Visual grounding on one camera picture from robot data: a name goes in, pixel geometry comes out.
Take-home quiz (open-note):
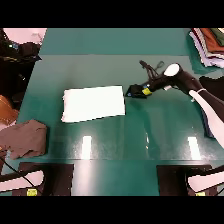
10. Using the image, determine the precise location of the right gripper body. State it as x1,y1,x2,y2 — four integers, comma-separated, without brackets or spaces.
125,83,153,99

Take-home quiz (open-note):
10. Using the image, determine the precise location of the white T-shirt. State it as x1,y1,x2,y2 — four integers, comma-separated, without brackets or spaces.
60,85,127,124

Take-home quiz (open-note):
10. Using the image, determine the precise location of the rust brown garment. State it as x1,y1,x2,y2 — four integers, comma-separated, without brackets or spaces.
199,27,224,54

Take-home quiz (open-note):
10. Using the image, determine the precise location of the green garment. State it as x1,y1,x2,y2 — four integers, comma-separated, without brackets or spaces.
211,27,224,46

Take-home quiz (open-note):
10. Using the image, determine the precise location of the grey-brown garment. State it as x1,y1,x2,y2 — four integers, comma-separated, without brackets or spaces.
0,119,49,160

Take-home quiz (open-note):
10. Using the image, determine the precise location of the orange-brown garment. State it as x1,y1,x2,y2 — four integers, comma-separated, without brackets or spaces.
0,94,20,132

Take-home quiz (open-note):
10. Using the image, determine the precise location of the black cable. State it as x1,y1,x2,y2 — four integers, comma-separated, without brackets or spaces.
138,59,166,81

